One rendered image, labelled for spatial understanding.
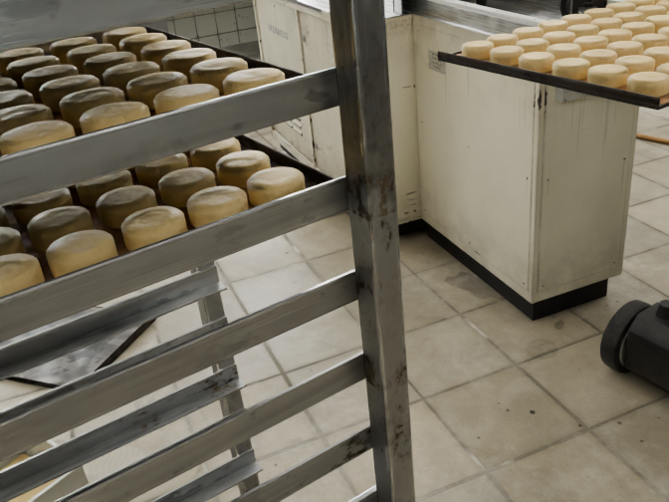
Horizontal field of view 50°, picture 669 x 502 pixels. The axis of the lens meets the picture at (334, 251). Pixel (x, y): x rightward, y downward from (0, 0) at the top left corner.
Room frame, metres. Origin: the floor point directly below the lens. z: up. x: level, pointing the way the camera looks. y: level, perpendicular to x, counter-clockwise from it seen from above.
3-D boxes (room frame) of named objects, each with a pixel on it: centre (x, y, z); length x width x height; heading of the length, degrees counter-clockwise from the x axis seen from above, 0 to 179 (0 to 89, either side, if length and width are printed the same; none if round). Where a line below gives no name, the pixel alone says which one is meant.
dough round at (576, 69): (0.97, -0.35, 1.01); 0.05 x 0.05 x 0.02
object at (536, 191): (2.16, -0.61, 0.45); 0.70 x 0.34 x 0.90; 19
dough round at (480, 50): (1.13, -0.26, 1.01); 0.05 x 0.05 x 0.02
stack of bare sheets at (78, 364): (2.00, 0.98, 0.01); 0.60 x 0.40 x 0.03; 66
